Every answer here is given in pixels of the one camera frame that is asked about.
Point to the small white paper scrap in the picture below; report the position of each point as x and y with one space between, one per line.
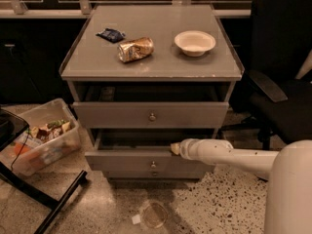
136 219

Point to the snack packages in bin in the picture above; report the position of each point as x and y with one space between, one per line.
35 136

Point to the grey bottom drawer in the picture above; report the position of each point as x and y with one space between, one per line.
153 175

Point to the clear plastic storage bin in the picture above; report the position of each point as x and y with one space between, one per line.
28 163

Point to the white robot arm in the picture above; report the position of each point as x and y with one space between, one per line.
288 172

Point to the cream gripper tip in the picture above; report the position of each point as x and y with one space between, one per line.
187 149

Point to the white paper bowl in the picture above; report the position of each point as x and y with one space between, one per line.
195 43

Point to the black office chair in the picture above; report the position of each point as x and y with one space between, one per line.
276 88

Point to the grey top drawer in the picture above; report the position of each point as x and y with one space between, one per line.
153 107

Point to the grey drawer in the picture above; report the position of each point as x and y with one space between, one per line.
141 150
153 107
153 175

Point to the round floor drain cover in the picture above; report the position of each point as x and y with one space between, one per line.
153 214

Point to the blue snack wrapper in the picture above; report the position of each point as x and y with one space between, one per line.
111 35

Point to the grey drawer cabinet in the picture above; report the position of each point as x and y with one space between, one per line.
95 62

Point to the crushed gold soda can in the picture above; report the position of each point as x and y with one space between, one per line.
135 49

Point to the dark object in top drawer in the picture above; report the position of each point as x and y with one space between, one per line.
107 94

